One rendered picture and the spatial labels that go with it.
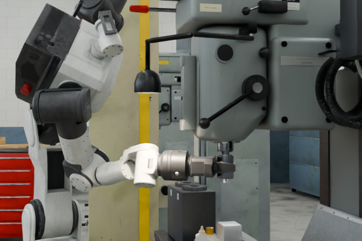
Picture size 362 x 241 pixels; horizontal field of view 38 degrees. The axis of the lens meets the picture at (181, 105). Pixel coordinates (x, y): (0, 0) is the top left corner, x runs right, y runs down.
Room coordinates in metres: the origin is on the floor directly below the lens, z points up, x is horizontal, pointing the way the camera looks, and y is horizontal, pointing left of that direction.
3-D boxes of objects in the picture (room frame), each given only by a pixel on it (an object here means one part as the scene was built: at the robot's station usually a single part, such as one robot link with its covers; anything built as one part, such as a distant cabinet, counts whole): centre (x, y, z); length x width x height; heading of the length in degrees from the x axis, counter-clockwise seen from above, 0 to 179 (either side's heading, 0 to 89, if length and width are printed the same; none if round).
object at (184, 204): (1.92, -0.03, 1.03); 0.22 x 0.12 x 0.20; 15
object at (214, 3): (1.52, -0.17, 1.68); 0.34 x 0.24 x 0.10; 102
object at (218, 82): (1.51, -0.13, 1.47); 0.21 x 0.19 x 0.32; 12
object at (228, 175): (1.51, -0.13, 1.23); 0.05 x 0.05 x 0.06
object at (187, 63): (1.49, -0.02, 1.44); 0.04 x 0.04 x 0.21; 12
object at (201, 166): (1.52, -0.04, 1.23); 0.13 x 0.12 x 0.10; 171
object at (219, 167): (1.48, -0.12, 1.23); 0.06 x 0.02 x 0.03; 81
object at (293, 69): (1.55, -0.32, 1.47); 0.24 x 0.19 x 0.26; 12
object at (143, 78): (1.40, 0.09, 1.47); 0.07 x 0.07 x 0.06
